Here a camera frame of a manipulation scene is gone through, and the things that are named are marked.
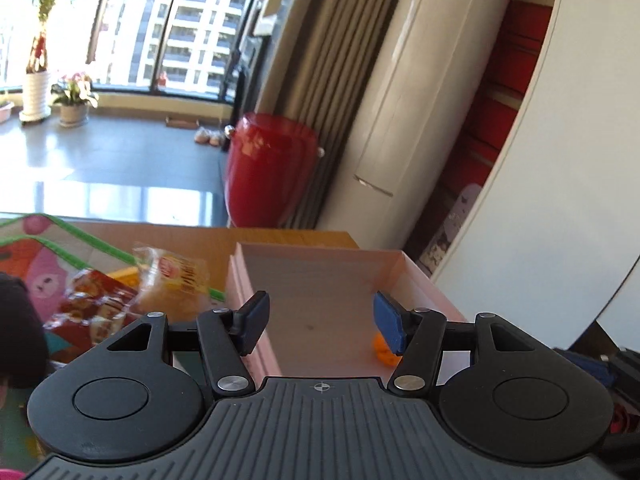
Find round bun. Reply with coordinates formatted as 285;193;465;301
132;245;212;323

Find small orange toy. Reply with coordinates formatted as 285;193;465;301
372;332;400;368

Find pink cardboard box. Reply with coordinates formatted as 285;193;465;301
226;243;464;384

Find red snack packet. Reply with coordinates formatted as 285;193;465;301
43;269;139;363

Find white door panel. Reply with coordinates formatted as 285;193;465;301
434;0;639;349

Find red round stool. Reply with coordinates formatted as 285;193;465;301
224;112;323;229

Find colourful cartoon play mat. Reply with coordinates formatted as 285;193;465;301
1;214;139;479

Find pink slippers on floor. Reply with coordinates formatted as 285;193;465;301
194;127;224;148

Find black plush toy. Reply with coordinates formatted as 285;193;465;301
0;272;49;389

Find white standing air conditioner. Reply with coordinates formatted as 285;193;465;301
317;0;510;249

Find beige striped curtain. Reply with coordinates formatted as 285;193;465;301
257;0;398;229

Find tall plant in white pot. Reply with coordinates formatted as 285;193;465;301
18;0;56;125

